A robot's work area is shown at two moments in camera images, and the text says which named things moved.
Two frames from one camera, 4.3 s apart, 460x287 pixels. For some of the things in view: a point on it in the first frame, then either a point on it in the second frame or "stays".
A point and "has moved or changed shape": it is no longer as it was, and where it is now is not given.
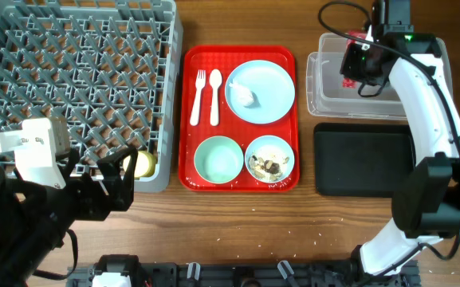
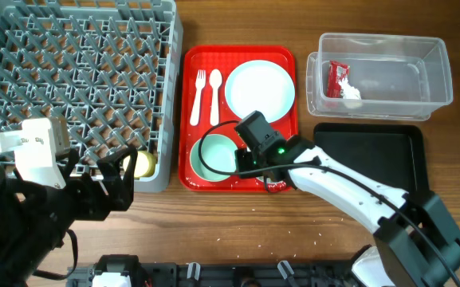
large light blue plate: (260, 92) stays
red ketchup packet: (347, 82) → (337, 72)
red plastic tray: (239, 119) stays
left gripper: (97, 206) stays
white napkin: (245, 96) → (351, 96)
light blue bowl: (269, 159) has moved or changed shape
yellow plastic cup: (146, 164) stays
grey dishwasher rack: (112, 68) stays
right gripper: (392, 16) → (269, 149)
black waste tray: (362, 159) stays
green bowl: (218, 159) stays
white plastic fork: (200, 82) stays
